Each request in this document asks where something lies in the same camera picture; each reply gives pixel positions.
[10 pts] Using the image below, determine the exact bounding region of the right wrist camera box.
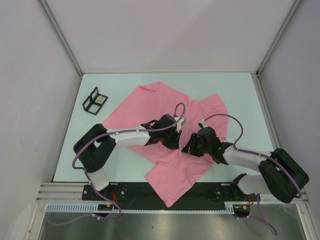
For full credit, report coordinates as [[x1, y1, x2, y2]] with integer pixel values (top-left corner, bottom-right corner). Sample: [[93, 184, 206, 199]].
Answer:
[[198, 120, 208, 128]]

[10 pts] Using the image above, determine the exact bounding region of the white slotted cable duct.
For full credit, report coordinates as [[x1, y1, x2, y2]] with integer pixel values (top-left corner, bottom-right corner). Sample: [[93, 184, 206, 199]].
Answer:
[[46, 202, 251, 215]]

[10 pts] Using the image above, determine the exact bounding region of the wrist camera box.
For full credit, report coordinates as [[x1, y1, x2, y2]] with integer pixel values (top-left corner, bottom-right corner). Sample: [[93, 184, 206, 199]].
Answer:
[[198, 120, 208, 128], [173, 115, 186, 133]]

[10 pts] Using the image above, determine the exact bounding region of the gold leaf rhinestone brooch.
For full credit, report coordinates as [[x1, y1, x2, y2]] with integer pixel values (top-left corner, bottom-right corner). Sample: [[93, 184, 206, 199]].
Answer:
[[95, 95, 103, 102]]

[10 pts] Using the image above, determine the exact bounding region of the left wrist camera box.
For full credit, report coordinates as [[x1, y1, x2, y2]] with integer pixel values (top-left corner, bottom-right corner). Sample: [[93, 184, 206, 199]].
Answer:
[[173, 115, 186, 133]]

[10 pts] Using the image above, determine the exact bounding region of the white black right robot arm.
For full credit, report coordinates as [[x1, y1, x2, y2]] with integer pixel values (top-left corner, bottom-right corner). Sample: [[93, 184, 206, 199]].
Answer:
[[182, 126, 310, 204]]

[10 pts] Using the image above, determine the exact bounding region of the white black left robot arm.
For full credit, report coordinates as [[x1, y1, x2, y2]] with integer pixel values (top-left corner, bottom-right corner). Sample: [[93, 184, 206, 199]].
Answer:
[[73, 114, 186, 200]]

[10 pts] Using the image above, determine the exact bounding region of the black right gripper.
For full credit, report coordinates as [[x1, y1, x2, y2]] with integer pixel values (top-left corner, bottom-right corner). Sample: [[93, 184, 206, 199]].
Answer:
[[181, 133, 211, 158]]

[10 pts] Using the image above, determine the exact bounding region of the black wire frame box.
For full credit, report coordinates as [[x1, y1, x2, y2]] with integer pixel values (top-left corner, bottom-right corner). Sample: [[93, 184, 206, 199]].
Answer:
[[82, 86, 109, 116]]

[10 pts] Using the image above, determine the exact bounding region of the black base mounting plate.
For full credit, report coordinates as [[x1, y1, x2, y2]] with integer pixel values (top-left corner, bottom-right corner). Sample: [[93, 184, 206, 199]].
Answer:
[[81, 181, 262, 210]]

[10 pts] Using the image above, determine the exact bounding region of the pink t-shirt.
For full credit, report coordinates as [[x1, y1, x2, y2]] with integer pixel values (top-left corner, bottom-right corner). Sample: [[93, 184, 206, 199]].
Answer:
[[102, 82, 229, 208]]

